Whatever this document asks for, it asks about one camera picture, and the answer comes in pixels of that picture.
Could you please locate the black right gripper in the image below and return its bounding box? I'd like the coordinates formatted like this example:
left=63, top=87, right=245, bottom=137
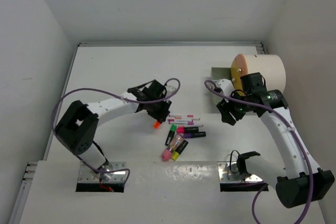
left=216, top=88, right=250, bottom=125

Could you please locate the orange black highlighter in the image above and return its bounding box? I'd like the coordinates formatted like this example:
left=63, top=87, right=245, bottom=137
left=153, top=121, right=161, bottom=129

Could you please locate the purple black highlighter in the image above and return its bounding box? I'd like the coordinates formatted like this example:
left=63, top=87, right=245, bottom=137
left=183, top=132, right=206, bottom=138

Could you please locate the green drawer with gold knob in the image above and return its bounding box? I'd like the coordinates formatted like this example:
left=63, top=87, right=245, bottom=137
left=211, top=67, right=234, bottom=96

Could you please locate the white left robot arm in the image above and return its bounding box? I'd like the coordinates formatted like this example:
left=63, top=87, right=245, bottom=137
left=53, top=80, right=176, bottom=174

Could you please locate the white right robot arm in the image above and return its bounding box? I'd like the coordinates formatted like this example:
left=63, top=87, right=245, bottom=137
left=215, top=72, right=335, bottom=208

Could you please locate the white pen orange band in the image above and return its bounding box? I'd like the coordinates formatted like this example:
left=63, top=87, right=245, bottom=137
left=169, top=114, right=200, bottom=121

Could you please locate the green black highlighter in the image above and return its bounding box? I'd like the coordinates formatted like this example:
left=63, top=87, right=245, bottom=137
left=165, top=124, right=177, bottom=146

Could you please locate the pink black highlighter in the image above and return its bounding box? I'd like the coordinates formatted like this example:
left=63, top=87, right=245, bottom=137
left=176, top=127, right=199, bottom=134

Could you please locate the white pen magenta cap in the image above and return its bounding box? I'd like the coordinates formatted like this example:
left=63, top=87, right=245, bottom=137
left=168, top=119, right=194, bottom=125

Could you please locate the pink capped clip tube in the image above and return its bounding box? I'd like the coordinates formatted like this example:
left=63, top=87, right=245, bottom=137
left=161, top=134, right=184, bottom=162

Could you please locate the yellow black highlighter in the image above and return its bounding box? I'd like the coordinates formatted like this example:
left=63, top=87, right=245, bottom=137
left=171, top=140, right=188, bottom=161

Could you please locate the yellow drawer with gold knob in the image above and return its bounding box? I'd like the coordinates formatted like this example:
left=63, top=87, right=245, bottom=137
left=230, top=54, right=248, bottom=89

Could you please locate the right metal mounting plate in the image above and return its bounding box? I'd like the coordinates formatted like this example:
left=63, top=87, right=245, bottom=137
left=217, top=161, right=263, bottom=184

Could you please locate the metal mounting plate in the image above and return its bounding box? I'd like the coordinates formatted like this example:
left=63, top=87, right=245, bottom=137
left=77, top=162, right=128, bottom=184
left=217, top=161, right=263, bottom=184

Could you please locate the white cylindrical drawer organizer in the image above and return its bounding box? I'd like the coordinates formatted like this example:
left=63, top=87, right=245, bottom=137
left=243, top=54, right=286, bottom=92

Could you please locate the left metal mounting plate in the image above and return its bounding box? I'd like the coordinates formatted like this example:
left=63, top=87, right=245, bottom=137
left=77, top=162, right=128, bottom=184

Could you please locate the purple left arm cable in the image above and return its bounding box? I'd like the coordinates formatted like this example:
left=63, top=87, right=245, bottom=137
left=51, top=78, right=181, bottom=183

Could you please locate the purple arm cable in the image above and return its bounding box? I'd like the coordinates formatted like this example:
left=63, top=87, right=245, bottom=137
left=51, top=78, right=181, bottom=183
left=204, top=79, right=314, bottom=224

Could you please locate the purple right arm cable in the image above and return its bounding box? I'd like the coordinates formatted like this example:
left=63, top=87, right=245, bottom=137
left=204, top=79, right=314, bottom=224

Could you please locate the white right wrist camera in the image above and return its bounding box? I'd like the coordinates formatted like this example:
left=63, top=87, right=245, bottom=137
left=215, top=79, right=234, bottom=97

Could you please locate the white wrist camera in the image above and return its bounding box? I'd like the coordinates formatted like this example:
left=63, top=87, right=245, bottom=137
left=215, top=79, right=234, bottom=97
left=165, top=85, right=177, bottom=96

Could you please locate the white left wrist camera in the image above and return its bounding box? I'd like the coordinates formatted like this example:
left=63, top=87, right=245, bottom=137
left=165, top=85, right=177, bottom=96

